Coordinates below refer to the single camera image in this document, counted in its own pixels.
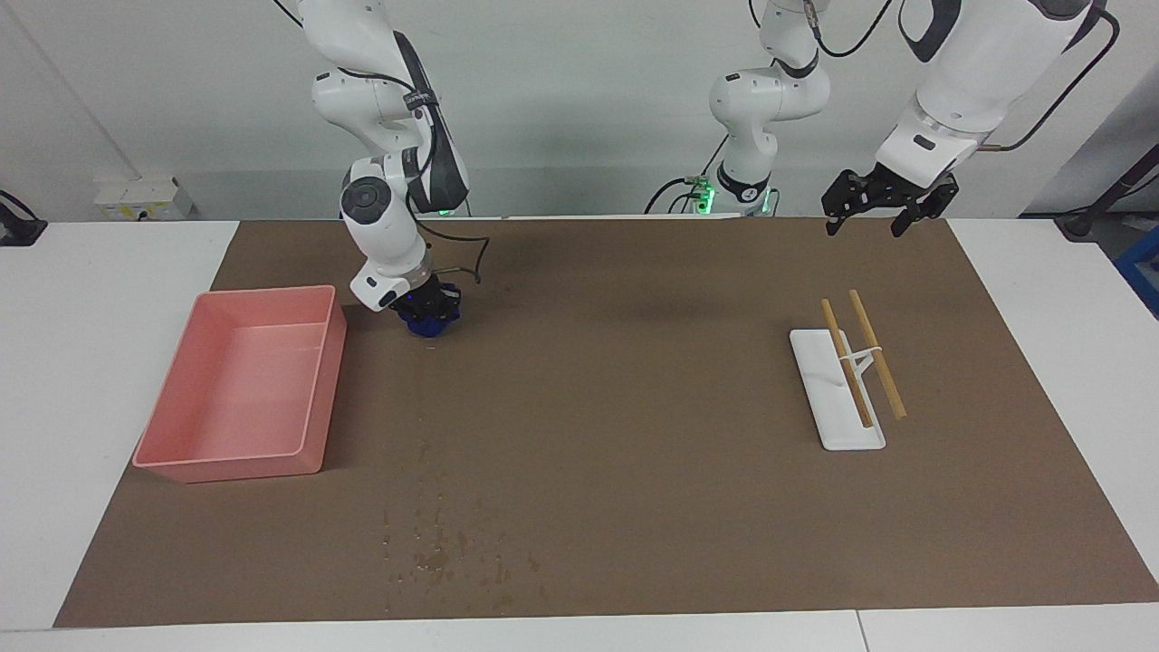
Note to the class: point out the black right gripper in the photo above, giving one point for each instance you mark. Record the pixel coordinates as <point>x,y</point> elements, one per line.
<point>427,297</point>

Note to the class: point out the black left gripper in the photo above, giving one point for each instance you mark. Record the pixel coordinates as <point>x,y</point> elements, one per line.
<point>896,186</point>

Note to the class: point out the blue towel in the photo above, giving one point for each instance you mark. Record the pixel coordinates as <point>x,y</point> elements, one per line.
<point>433,326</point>

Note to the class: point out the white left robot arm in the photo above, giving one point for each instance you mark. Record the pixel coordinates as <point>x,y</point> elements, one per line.
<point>770,95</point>

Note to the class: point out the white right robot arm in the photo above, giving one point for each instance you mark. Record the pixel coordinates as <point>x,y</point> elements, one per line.
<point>385,222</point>

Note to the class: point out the white towel rack tray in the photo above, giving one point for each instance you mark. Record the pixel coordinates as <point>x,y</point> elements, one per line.
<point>847,426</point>

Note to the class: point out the wooden rack rod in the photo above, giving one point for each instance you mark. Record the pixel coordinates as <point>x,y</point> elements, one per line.
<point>883,367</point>
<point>851,376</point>

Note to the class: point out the brown table mat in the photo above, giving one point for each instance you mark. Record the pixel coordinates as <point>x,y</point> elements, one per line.
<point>589,407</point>

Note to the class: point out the pink plastic bin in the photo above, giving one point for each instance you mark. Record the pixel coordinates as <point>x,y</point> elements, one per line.
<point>244,389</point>

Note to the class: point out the blue crate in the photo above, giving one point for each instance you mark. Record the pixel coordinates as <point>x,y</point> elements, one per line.
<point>1143,272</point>

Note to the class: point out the black table clamp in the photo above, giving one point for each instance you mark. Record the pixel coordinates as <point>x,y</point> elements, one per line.
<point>18,231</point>

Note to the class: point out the white wall socket box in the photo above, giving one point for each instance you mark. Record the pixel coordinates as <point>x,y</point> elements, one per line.
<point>136,197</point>

